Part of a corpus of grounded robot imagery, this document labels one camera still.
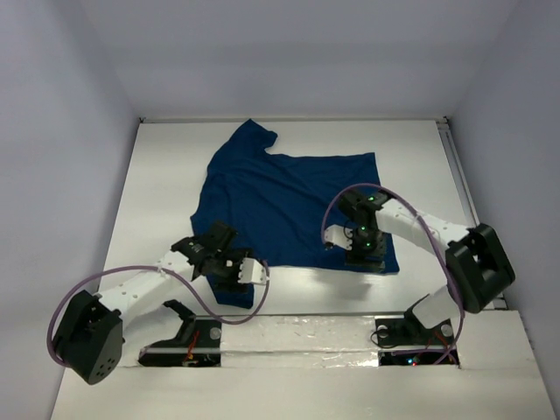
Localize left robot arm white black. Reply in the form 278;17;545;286
47;221;270;385

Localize silver foil tape strip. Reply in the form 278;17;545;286
220;316;379;368

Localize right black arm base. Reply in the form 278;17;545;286
369;315;459;367

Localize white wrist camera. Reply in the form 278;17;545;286
322;225;352;250
237;257;270;286

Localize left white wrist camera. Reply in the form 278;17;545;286
237;257;270;286

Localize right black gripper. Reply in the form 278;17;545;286
346;226;388;273

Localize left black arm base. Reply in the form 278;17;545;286
138;299;222;368

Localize blue t shirt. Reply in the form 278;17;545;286
189;117;401;310

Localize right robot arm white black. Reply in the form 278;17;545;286
321;184;515;347

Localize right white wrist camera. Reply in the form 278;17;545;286
322;225;352;250

